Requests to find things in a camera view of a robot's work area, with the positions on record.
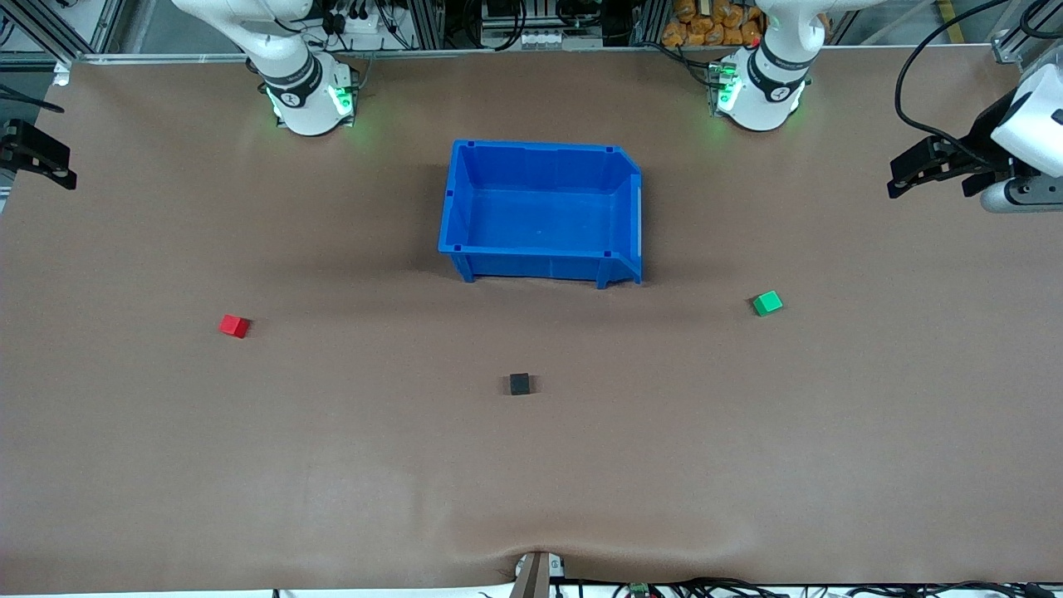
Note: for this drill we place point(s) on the small green cube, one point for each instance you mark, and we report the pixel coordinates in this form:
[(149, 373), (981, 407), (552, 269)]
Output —
[(767, 304)]

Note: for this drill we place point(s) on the small black cube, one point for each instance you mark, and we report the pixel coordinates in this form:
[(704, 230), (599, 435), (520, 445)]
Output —
[(520, 384)]

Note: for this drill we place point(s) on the blue plastic storage bin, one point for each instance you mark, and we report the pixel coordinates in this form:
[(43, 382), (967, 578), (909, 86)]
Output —
[(540, 216)]

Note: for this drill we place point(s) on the small red cube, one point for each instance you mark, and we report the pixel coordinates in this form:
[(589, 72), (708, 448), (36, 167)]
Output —
[(233, 325)]

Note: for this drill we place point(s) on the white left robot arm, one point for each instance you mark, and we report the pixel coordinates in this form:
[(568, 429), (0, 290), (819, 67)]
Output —
[(768, 83)]

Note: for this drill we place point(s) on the brown table mat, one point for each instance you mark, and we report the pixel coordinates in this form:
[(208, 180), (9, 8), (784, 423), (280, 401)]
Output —
[(249, 457)]

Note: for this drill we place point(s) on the white power strip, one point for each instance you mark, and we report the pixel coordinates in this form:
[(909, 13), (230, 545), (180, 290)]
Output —
[(353, 22)]

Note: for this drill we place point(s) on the bag of orange items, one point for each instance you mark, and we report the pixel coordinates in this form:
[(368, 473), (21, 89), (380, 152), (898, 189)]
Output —
[(706, 25)]

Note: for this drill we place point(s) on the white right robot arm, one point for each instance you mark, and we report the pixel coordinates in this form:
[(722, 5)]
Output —
[(299, 91)]

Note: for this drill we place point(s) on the aluminium frame profile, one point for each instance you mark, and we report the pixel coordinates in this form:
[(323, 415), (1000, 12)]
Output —
[(50, 29), (1021, 37)]

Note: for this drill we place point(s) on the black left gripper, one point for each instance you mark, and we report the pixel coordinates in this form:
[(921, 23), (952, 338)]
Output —
[(985, 135)]

